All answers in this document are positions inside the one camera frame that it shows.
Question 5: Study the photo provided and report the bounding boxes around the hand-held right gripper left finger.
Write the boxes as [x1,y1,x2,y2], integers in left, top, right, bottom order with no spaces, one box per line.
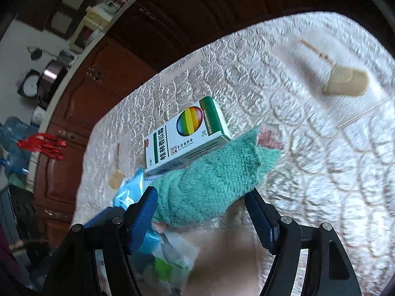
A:
[41,186,159,296]

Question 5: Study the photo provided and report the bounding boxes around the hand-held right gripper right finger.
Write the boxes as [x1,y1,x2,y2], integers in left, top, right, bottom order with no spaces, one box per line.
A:
[245,188,361,296]

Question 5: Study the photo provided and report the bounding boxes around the teal fluffy cloth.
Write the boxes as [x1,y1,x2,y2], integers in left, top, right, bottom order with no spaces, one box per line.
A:
[152,125,282,228]

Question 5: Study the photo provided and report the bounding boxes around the light blue plastic basket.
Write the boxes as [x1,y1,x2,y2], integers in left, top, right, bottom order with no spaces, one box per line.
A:
[83,168,164,256]

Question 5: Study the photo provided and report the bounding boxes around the beige block with wooden stick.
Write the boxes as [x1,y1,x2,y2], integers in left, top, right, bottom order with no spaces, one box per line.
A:
[110,143,125,191]

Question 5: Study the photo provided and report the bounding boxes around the cream quilted tablecloth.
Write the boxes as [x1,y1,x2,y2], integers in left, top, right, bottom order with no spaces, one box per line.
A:
[72,12,395,296]

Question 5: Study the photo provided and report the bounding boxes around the red tassel knot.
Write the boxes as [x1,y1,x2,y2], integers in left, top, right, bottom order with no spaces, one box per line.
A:
[17,133,67,161]

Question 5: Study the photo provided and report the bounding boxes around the white printed cup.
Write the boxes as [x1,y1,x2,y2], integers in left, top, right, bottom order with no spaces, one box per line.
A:
[32,106,50,124]

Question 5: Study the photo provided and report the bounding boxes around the large blue water bottle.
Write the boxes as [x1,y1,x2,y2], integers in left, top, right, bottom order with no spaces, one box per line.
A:
[0,115,38,174]

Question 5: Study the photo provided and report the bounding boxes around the thin bamboo skewer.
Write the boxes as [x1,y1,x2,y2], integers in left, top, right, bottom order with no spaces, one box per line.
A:
[336,97,393,129]

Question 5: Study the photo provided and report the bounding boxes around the wooden base cabinets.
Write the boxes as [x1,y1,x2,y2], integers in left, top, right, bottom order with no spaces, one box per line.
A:
[32,0,395,248]

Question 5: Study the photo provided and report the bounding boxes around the metallic rice cooker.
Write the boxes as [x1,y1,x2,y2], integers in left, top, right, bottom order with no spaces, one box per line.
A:
[37,58,69,100]

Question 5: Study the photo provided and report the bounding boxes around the dial kitchen scale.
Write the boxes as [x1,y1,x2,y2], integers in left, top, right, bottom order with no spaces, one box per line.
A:
[19,69,41,98]

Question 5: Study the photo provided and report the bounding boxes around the black hanging ladle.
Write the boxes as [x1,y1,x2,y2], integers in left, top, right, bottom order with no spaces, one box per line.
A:
[28,46,44,61]

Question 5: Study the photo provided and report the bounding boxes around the cream microwave oven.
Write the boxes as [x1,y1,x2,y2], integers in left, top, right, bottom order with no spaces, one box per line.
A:
[71,5,107,50]

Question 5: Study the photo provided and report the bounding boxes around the cream panel wall cabinet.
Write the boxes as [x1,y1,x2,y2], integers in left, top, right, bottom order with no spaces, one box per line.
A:
[39,0,103,41]

